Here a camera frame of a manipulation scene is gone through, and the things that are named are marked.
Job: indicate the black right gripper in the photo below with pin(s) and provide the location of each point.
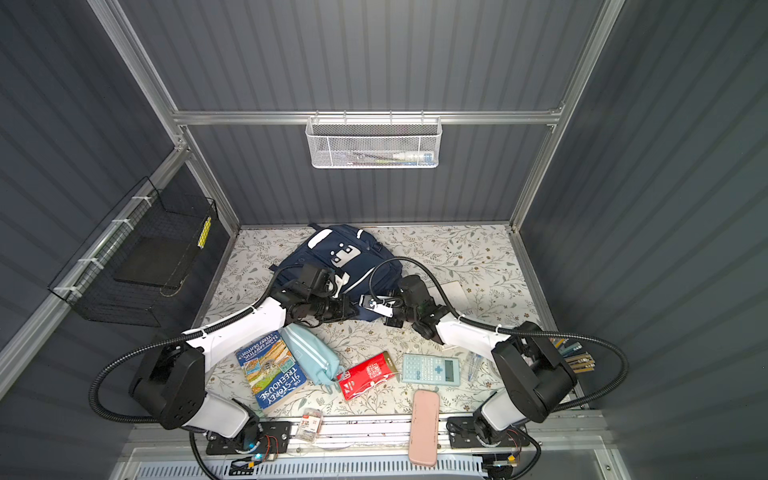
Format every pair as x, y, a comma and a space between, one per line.
395, 321

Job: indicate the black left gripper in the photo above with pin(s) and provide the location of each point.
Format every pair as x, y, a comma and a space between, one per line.
342, 312

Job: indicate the navy blue student backpack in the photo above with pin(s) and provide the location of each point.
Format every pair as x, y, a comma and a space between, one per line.
359, 263

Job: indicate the light teal pencil pouch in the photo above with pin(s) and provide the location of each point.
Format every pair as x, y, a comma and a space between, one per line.
319, 363

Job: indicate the blue treehouse storybook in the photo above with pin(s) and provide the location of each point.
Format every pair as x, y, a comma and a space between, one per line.
271, 370

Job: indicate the white notebook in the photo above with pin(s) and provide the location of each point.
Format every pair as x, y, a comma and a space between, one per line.
456, 294

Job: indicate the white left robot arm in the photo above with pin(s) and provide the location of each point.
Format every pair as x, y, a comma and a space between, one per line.
171, 381

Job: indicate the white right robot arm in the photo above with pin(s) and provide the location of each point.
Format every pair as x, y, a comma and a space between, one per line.
535, 376

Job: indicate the clear pen pack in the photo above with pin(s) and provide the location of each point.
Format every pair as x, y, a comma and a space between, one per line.
474, 366

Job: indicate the red snack packet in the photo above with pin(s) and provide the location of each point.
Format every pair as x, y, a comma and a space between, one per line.
360, 378

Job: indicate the teal calculator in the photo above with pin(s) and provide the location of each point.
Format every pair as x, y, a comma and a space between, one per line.
430, 370

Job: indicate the small clear eraser box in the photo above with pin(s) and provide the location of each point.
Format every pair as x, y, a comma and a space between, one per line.
310, 425

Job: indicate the pink pencil case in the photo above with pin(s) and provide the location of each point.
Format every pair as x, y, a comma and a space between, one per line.
423, 439

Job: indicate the white marker in basket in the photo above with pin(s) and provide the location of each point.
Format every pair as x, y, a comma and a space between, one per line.
414, 157

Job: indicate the pink cup with pencils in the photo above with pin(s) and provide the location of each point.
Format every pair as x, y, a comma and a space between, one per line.
576, 356

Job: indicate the white wire mesh basket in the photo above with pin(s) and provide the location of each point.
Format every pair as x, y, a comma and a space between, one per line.
371, 142

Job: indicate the black wire wall basket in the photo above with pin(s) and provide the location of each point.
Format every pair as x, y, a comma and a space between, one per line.
134, 271

